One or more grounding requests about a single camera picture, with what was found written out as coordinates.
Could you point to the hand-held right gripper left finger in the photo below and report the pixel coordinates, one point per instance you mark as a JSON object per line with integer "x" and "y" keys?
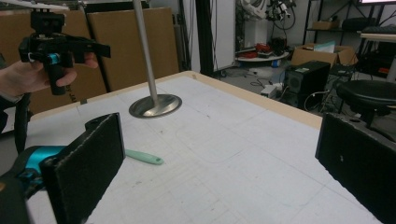
{"x": 88, "y": 168}

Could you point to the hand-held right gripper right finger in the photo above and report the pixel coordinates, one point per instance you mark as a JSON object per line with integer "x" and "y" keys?
{"x": 358, "y": 161}

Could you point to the wide brown cardboard panel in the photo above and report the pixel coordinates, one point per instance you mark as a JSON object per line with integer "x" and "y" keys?
{"x": 93, "y": 79}

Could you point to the narrow brown cardboard panel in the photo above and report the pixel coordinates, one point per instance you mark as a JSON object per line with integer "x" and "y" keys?
{"x": 134, "y": 43}

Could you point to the black round stool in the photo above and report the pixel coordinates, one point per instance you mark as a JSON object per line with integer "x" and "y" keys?
{"x": 367, "y": 93}

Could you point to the metal stand with round base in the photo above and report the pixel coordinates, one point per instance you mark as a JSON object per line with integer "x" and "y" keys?
{"x": 154, "y": 104}

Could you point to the black computer tower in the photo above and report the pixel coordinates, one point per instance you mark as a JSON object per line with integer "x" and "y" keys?
{"x": 306, "y": 82}

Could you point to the black pillar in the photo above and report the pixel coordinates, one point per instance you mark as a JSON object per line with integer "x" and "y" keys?
{"x": 204, "y": 37}

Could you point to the white power strip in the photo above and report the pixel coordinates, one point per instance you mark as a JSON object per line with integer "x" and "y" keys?
{"x": 269, "y": 91}

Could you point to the open cardboard box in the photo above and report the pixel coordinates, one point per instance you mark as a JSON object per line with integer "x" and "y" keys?
{"x": 320, "y": 54}

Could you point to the white board panel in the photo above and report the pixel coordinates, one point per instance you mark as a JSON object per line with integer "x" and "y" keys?
{"x": 224, "y": 34}

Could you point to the light wooden desk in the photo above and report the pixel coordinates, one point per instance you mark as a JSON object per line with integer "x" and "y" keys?
{"x": 378, "y": 36}

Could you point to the black bag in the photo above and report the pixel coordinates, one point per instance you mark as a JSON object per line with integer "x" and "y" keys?
{"x": 358, "y": 23}

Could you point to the black metal shelf rack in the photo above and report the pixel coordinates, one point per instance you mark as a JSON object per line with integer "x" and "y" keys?
{"x": 311, "y": 29}

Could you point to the small cardboard box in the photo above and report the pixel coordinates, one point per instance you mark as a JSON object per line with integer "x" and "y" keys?
{"x": 325, "y": 25}

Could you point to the white round table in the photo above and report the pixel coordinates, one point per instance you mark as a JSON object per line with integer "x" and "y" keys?
{"x": 263, "y": 58}

